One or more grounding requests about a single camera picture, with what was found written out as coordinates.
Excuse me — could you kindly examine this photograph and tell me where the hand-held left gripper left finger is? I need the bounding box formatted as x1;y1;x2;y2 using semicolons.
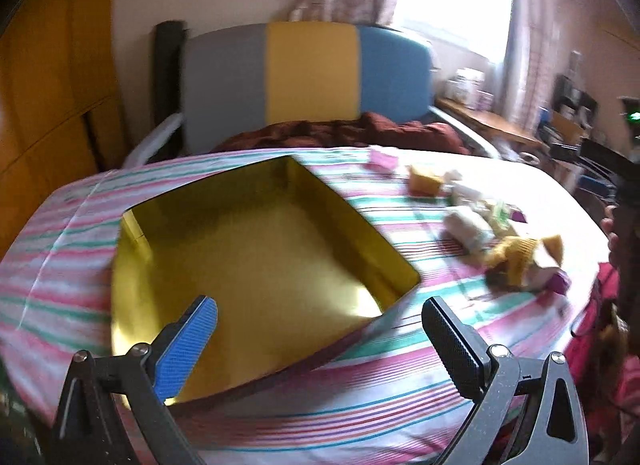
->
52;296;218;465

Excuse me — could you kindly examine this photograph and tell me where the white bed rail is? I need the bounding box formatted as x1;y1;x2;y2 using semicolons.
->
122;112;186;168
430;107;501;158

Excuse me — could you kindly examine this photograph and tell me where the small green cracker packet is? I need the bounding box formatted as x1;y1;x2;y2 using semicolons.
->
480;199;516;236

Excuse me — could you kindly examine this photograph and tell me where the yellow sponge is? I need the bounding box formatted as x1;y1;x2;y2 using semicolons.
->
409;165;446;196
492;235;538;278

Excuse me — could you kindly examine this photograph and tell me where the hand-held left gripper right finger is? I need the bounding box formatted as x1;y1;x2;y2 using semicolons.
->
422;296;591;465

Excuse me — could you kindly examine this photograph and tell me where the wooden bedside desk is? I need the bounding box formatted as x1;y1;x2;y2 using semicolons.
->
435;96;543;150

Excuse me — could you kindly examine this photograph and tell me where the dark red blanket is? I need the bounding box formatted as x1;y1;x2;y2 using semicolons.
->
210;111;471;156

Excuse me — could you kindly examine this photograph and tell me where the gold tin box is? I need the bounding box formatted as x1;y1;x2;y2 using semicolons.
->
111;155;421;408

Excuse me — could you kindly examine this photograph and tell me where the multicoloured chair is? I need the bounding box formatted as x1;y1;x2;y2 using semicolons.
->
180;21;436;156

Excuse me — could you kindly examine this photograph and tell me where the black desktop device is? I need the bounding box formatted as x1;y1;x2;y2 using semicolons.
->
554;52;600;113

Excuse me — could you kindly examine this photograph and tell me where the person's right hand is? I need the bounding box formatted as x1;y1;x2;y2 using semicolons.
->
602;217;618;263

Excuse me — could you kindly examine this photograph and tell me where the person's red clothing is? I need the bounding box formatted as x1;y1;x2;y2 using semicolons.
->
570;265;640;465

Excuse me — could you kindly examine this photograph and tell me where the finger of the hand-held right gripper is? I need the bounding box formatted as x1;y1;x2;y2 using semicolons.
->
551;139;631;173

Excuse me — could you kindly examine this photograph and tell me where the brown cardboard box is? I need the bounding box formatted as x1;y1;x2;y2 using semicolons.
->
552;112;583;146

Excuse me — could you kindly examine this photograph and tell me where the wooden wardrobe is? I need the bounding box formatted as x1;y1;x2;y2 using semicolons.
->
0;0;126;246

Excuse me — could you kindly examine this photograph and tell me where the striped tablecloth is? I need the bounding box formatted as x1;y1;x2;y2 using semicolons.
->
0;145;616;465

